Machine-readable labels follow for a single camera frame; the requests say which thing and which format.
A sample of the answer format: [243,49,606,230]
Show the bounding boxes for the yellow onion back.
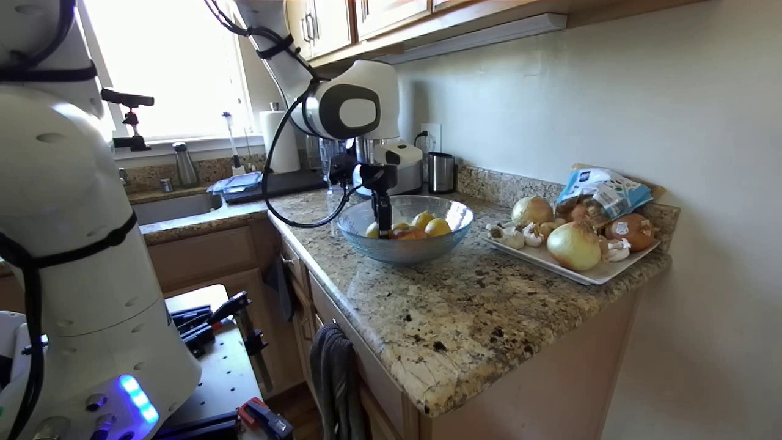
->
[512,195,553,225]

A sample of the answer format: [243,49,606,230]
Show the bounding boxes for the blue white food bag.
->
[558,166,653,220]

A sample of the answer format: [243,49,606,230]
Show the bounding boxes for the yellow lemon top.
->
[412,211,436,230]

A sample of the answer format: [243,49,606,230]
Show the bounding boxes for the clear glass bowl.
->
[338,195,475,265]

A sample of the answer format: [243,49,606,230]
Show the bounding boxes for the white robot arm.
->
[0,0,201,440]

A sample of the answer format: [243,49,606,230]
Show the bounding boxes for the yellow onion front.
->
[548,222,603,272]

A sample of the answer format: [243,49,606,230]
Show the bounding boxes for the white rectangular plate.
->
[489,222,657,286]

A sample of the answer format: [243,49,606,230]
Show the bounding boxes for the silver food processor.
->
[377,142,423,194]

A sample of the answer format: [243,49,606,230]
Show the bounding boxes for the red yellow apple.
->
[393,222,427,239]

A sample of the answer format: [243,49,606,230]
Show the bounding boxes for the yellow onion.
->
[548,222,603,272]
[512,195,553,225]

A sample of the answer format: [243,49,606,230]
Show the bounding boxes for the steel kettle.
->
[427,153,458,194]

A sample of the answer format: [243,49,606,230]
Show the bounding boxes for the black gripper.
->
[360,164,397,230]

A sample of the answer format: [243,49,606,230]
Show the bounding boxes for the grey hanging towel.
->
[311,324,372,440]

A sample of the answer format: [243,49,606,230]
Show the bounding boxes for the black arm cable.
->
[204,0,364,230]

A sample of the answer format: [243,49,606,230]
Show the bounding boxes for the wooden upper cabinets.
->
[283,0,700,67]

